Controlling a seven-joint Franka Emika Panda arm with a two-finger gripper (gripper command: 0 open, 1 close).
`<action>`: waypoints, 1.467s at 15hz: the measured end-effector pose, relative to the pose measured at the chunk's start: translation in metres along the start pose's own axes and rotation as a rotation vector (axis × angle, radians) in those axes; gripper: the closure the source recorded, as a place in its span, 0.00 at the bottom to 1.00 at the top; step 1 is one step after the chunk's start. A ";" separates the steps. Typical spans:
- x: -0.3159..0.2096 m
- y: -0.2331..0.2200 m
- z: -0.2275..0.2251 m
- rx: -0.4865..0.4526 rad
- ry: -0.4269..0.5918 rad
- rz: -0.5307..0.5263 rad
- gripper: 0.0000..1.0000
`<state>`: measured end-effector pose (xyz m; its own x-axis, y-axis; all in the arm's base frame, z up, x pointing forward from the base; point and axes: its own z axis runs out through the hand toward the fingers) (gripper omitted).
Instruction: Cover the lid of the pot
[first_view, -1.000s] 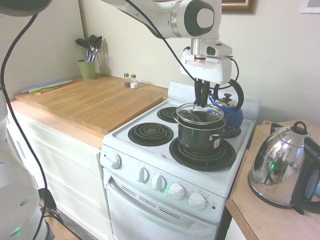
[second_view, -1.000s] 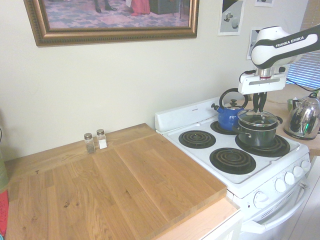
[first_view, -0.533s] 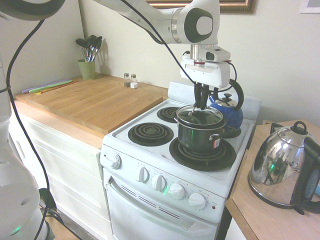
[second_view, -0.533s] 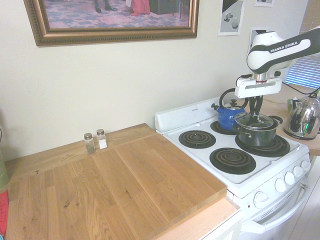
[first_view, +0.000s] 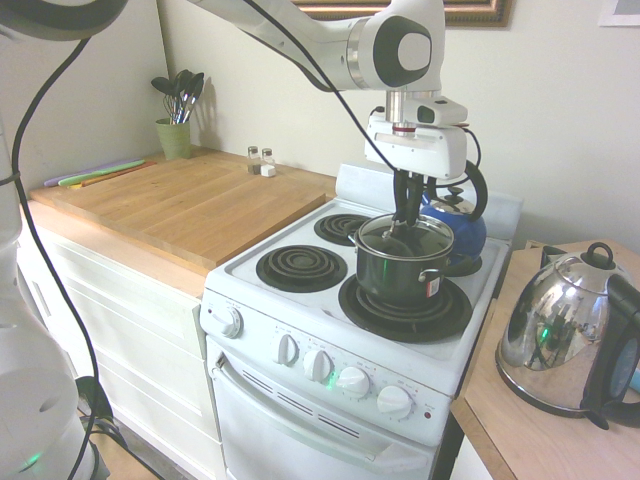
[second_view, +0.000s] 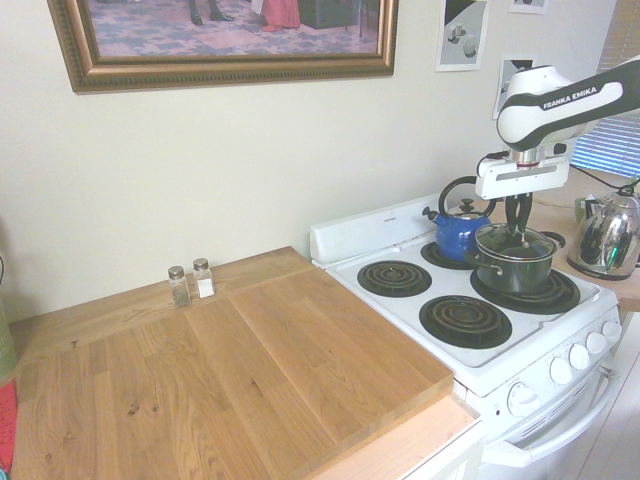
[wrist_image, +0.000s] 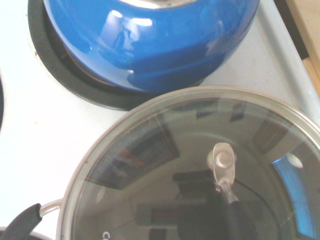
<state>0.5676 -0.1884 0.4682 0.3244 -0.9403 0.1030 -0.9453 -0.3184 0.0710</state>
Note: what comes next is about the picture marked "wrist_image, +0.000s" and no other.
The black cooking pot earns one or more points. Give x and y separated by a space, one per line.
22 220

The blue whistling tea kettle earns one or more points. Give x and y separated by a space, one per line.
162 50

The glass pot lid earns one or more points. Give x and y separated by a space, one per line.
175 150

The white electric stove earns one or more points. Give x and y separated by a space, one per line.
25 150

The black coil stove burner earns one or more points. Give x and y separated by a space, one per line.
50 75

